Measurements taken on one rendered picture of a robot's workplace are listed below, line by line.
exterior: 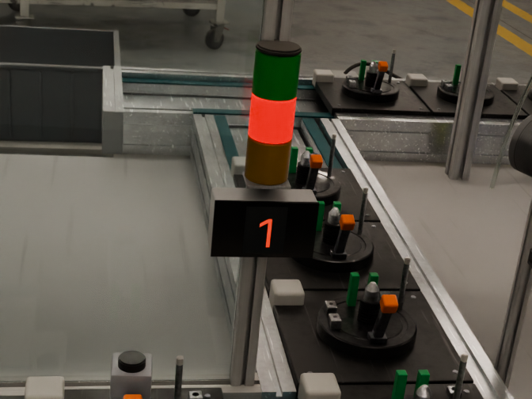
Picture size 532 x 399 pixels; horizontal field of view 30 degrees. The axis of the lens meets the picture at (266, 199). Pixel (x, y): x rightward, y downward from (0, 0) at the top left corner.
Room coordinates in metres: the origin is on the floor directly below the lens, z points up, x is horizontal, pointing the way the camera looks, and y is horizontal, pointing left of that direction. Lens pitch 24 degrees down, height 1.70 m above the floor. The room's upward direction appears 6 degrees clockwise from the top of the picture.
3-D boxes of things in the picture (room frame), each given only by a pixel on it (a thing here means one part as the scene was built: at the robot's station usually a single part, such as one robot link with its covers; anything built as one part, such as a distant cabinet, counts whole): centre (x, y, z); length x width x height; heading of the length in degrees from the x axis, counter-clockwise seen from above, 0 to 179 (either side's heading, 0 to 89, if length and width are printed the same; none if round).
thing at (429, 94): (2.38, -0.47, 1.01); 0.24 x 0.24 x 0.13; 11
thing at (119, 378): (0.92, 0.13, 1.06); 0.08 x 0.04 x 0.07; 8
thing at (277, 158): (1.05, 0.00, 1.28); 0.05 x 0.05 x 0.05
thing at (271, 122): (1.05, 0.00, 1.33); 0.05 x 0.05 x 0.05
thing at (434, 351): (1.21, -0.16, 1.01); 0.24 x 0.24 x 0.13; 11
